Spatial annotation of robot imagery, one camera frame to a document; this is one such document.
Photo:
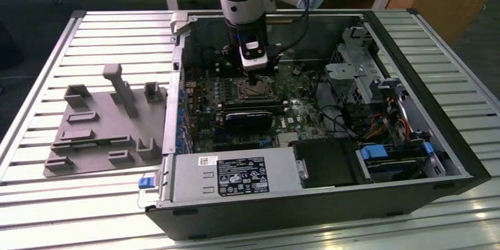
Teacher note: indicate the black RAM stick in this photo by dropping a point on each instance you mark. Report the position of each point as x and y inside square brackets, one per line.
[253, 104]

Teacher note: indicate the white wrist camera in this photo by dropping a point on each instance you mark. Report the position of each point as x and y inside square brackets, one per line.
[253, 56]

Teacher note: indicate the black open PC case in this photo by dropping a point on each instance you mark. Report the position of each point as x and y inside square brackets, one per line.
[273, 220]

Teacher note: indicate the green motherboard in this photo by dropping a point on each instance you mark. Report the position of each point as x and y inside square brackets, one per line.
[300, 106]

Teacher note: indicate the black plastic air shroud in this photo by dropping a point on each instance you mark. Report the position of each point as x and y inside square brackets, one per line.
[328, 162]

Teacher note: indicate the brown wooden cabinet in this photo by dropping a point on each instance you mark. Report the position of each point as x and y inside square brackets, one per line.
[449, 1]

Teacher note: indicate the thin metal locking lever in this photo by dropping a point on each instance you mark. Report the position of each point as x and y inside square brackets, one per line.
[257, 98]

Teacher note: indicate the grey metal drive cage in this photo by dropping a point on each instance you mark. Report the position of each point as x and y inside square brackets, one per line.
[351, 80]

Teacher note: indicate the blue case release latch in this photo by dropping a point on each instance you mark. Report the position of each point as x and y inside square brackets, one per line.
[145, 182]

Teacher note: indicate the green RAM stick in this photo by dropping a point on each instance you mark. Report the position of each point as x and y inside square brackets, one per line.
[89, 144]

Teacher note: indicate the grey power supply unit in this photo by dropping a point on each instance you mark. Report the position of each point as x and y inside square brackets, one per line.
[187, 174]

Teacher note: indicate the small silver heatsink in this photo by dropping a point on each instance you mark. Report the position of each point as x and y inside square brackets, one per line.
[288, 139]

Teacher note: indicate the black graphics card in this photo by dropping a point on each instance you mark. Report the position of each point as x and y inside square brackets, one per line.
[249, 121]

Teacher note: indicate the round coin battery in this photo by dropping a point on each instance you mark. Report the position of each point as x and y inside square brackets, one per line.
[296, 71]

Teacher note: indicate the silver square CPU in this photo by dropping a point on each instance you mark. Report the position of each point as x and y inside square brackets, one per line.
[245, 89]

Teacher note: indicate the blue plastic bay clip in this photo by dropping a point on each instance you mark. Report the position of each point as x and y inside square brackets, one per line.
[428, 148]

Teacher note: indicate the CPU socket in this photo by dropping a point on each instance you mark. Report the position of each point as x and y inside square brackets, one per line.
[235, 97]

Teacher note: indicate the grey plastic parts rack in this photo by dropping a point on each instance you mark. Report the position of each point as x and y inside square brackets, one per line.
[105, 121]

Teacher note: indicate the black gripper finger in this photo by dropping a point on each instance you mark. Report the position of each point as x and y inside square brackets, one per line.
[257, 78]
[252, 78]

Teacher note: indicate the hard disk in blue carrier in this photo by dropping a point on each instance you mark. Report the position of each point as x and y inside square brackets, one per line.
[373, 152]

